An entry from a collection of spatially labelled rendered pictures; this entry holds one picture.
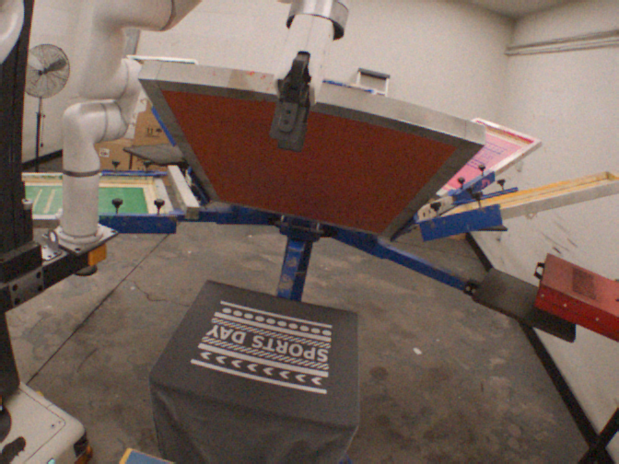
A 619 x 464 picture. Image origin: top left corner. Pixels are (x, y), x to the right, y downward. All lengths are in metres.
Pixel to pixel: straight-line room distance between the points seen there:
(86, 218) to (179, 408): 0.47
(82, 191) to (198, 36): 4.72
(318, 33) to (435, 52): 4.91
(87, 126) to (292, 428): 0.76
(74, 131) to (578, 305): 1.56
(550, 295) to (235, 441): 1.11
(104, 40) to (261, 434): 0.87
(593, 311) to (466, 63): 4.32
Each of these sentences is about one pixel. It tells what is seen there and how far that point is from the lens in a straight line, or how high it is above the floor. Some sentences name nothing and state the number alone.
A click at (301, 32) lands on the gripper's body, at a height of 1.62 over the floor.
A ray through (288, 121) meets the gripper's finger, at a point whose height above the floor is 1.51.
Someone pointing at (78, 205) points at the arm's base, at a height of 1.22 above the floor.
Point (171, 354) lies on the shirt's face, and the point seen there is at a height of 0.95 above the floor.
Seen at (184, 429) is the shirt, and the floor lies 0.80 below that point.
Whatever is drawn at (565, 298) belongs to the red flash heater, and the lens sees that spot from 1.56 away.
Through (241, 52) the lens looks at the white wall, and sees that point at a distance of 5.43.
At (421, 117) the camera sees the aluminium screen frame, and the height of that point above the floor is 1.54.
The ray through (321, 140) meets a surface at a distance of 0.80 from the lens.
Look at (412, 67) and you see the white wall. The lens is 5.33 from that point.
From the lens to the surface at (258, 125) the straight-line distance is 0.80.
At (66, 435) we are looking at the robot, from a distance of 1.72.
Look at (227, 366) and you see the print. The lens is 0.97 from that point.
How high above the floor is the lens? 1.57
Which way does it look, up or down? 20 degrees down
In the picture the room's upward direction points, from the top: 12 degrees clockwise
